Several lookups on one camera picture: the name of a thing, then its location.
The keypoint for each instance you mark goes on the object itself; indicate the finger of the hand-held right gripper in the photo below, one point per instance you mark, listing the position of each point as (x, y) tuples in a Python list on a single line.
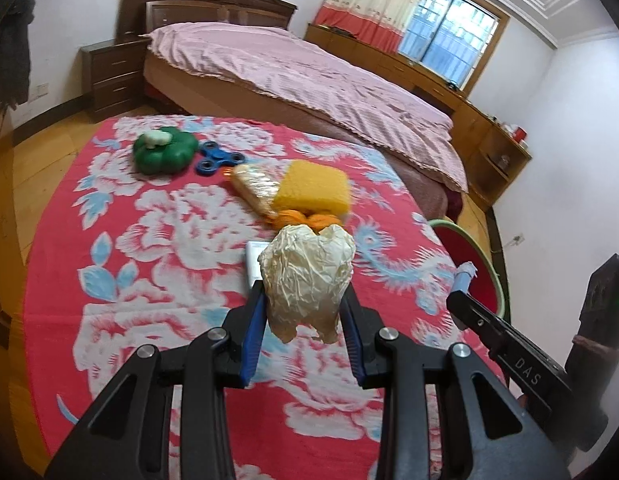
[(477, 317)]

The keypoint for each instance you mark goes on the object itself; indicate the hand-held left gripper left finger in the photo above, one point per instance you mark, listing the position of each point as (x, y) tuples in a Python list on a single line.
[(252, 345)]

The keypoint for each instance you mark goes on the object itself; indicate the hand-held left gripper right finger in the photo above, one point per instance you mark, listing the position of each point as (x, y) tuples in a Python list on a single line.
[(356, 355)]

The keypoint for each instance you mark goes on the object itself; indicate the blue plastic tube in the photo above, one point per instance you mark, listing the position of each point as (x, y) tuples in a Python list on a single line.
[(464, 280)]

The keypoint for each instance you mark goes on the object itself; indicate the red bin with green rim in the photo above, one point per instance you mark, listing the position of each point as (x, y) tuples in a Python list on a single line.
[(469, 250)]

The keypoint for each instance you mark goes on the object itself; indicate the white printed box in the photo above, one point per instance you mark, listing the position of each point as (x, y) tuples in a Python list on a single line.
[(254, 260)]

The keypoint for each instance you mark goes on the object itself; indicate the cream paper ball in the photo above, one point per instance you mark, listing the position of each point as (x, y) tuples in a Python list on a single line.
[(304, 275)]

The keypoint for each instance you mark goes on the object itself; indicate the orange yarn bundle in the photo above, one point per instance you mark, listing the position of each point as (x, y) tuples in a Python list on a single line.
[(294, 219)]

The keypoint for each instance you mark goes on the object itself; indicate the maroon bed sheet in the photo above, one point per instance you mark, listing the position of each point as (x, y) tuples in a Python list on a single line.
[(452, 205)]

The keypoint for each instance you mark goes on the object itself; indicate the red floral tablecloth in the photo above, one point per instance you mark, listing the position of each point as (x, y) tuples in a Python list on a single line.
[(164, 240)]

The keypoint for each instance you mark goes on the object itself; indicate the wooden corner shelf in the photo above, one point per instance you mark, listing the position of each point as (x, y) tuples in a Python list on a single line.
[(494, 180)]

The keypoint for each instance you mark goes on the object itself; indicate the small glass jar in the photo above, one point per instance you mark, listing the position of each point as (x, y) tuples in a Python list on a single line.
[(503, 161)]

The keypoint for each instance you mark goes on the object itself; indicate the clear wrapped biscuit packet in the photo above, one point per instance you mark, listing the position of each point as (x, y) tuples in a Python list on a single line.
[(254, 185)]

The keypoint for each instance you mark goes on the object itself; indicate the yellow sponge block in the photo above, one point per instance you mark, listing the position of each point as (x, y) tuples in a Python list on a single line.
[(314, 187)]

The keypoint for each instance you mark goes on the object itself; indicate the blue fidget spinner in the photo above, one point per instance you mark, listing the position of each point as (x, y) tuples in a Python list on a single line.
[(222, 160)]

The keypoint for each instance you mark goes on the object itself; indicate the small red box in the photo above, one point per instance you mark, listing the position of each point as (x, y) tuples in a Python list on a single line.
[(518, 134)]

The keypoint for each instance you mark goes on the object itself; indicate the green pepper toy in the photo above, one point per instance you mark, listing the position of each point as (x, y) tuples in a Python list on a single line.
[(172, 152)]

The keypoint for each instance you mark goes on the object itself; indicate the long wooden cabinet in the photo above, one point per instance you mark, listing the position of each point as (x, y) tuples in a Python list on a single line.
[(389, 67)]

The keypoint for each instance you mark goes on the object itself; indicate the pink checked blanket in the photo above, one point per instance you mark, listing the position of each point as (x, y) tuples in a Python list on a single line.
[(309, 80)]

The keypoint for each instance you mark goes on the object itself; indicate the wood framed window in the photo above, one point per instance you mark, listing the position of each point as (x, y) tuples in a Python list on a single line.
[(454, 35)]

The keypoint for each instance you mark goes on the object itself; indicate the dark wooden nightstand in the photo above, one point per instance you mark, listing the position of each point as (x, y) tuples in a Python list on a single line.
[(112, 75)]

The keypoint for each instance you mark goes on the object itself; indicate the cream and red curtain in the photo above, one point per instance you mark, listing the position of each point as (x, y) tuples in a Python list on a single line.
[(374, 5)]

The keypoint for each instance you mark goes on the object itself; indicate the dark hanging jacket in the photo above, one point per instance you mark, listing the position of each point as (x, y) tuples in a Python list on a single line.
[(12, 50)]

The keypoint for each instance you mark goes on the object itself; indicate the wall socket with plug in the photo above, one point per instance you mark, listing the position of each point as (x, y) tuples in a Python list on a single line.
[(517, 237)]

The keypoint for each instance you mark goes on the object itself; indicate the white wall socket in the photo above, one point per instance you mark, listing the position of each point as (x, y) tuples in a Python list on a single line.
[(38, 90)]

